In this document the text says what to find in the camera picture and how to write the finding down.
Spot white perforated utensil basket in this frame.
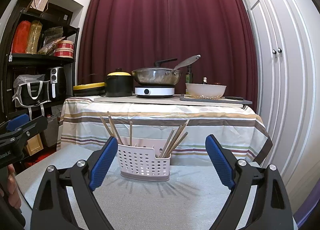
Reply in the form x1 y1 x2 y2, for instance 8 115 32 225
117 145 171 181

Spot dark cutting board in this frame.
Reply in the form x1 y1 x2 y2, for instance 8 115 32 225
180 94 252 105

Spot white cabinet doors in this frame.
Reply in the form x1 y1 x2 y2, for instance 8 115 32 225
244 0 319 211

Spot gold package on shelf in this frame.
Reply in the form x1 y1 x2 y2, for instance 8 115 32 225
25 21 42 54

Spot black white tote bag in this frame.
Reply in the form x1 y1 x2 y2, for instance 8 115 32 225
12 74 50 119

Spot black pot yellow lid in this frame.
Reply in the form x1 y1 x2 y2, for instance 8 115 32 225
105 68 133 97

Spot red striped round tins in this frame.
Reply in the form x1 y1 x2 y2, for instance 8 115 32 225
53 40 74 58

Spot person left hand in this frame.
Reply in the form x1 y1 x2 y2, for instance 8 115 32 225
6 164 22 209

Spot wooden framed board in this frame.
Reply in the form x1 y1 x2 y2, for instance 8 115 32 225
26 134 43 156

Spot cardboard box on shelf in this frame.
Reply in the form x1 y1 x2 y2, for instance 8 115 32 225
30 0 49 12

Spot red package on shelf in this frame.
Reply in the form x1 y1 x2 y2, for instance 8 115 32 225
11 21 31 53

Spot white induction cooker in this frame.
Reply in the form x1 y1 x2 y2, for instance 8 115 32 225
135 86 175 99

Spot steel frying pan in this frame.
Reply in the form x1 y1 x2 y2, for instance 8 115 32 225
132 55 201 86

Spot black air fryer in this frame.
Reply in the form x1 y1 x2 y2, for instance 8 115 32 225
49 67 67 100

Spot striped tablecloth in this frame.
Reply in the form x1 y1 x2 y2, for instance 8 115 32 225
57 96 273 166

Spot olive oil bottle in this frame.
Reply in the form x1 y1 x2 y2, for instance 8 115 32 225
185 64 193 83

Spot dark red curtain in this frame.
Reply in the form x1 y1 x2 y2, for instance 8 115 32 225
78 0 258 109

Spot black shelf unit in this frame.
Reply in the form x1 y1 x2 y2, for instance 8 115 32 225
0 0 80 171

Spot white mixing bowl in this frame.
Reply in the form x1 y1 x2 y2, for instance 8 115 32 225
185 83 226 99

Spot wooden chopstick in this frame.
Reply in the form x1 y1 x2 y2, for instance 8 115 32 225
163 119 190 158
164 132 188 158
159 129 175 158
107 112 123 145
100 116 114 137
130 121 133 146
163 125 183 158

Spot yellow black flat grill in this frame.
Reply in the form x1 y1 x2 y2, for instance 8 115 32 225
73 82 105 97

